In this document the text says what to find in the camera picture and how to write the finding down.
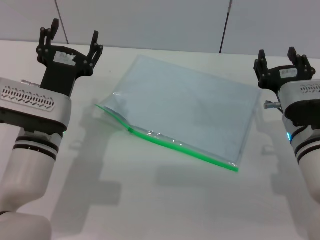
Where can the green zipper slider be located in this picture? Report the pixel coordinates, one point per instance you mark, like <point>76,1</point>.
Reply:
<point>130,130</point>

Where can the clear green-zip document bag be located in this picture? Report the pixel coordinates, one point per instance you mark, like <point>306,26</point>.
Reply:
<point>180,107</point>

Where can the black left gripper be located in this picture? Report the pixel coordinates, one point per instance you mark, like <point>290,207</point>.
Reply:
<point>60,72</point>

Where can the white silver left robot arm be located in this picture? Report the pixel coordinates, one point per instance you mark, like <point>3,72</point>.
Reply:
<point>25,170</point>

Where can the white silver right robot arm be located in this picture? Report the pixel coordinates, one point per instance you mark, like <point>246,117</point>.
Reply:
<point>310,162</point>

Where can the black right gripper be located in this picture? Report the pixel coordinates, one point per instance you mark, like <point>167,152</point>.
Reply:
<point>280,77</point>

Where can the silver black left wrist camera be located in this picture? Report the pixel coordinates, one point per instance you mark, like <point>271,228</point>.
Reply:
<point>30,100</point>

